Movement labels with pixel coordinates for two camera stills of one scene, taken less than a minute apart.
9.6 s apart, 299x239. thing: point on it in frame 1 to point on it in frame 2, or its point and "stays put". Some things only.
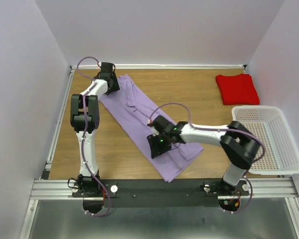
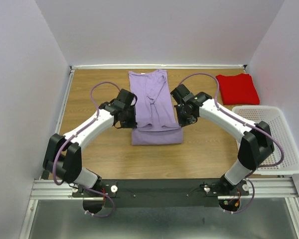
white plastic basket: [279, 154] stays put
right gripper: [152, 140] to [182, 121]
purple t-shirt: [134, 111] to [157, 122]
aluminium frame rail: [53, 189] stays put
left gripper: [115, 87] to [132, 123]
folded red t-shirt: [239, 89] stays put
